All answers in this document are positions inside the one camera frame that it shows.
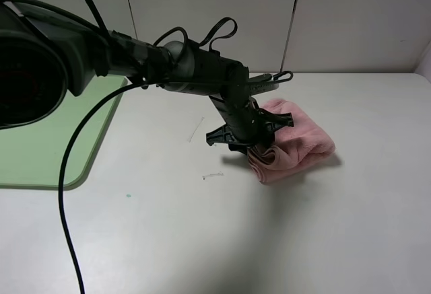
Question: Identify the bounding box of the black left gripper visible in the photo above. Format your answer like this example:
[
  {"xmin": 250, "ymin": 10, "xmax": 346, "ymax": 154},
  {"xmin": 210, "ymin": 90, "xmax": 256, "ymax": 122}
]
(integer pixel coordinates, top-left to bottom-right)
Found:
[{"xmin": 206, "ymin": 97, "xmax": 294, "ymax": 154}]

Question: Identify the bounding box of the pink fluffy towel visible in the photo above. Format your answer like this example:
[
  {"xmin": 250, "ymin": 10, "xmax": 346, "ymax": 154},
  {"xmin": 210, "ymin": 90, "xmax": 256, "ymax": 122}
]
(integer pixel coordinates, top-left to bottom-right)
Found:
[{"xmin": 247, "ymin": 98, "xmax": 335, "ymax": 184}]

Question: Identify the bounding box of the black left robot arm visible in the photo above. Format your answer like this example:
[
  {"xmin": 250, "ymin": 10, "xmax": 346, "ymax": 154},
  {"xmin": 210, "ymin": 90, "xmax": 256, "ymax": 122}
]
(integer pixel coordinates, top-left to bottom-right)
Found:
[{"xmin": 1, "ymin": 0, "xmax": 294, "ymax": 152}]

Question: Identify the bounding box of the clear plastic tag strand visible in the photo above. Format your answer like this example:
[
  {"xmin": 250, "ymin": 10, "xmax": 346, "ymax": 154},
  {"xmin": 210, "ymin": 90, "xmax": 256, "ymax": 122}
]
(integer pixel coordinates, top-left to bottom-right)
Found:
[{"xmin": 187, "ymin": 116, "xmax": 205, "ymax": 143}]

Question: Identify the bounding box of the short clear plastic strand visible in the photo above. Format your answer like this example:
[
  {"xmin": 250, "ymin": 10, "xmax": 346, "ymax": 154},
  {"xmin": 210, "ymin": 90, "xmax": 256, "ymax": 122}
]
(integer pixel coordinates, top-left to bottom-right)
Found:
[{"xmin": 202, "ymin": 172, "xmax": 224, "ymax": 180}]

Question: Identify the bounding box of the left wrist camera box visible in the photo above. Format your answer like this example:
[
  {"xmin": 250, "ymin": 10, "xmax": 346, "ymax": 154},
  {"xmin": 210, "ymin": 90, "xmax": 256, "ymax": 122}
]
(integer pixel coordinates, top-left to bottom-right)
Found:
[{"xmin": 248, "ymin": 73, "xmax": 279, "ymax": 96}]

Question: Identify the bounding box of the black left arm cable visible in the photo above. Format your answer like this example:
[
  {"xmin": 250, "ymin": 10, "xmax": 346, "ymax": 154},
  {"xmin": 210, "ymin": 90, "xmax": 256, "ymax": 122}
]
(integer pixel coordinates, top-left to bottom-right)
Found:
[{"xmin": 0, "ymin": 0, "xmax": 294, "ymax": 294}]

